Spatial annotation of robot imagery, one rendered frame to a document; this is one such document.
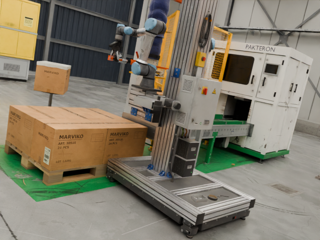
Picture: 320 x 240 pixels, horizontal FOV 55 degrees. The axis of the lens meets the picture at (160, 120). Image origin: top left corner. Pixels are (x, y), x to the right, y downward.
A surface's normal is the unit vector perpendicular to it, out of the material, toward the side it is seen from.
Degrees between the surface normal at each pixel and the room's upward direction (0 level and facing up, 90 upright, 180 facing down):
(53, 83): 90
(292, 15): 90
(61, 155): 90
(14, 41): 90
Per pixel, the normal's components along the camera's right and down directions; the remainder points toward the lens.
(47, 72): 0.18, 0.20
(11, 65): 0.65, 0.25
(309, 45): -0.73, -0.03
